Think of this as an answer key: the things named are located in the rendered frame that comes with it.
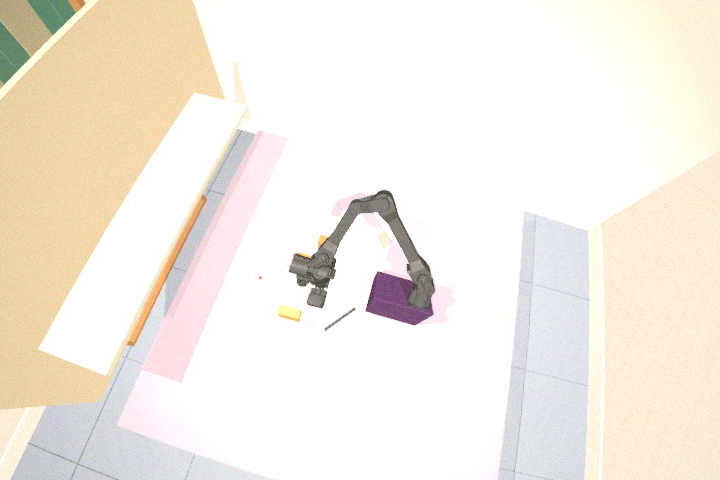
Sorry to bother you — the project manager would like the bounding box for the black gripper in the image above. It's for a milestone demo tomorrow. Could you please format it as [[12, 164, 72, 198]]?
[[306, 258, 336, 309]]

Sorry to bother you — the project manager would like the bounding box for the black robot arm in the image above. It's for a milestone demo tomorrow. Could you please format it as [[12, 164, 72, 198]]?
[[288, 190, 435, 311]]

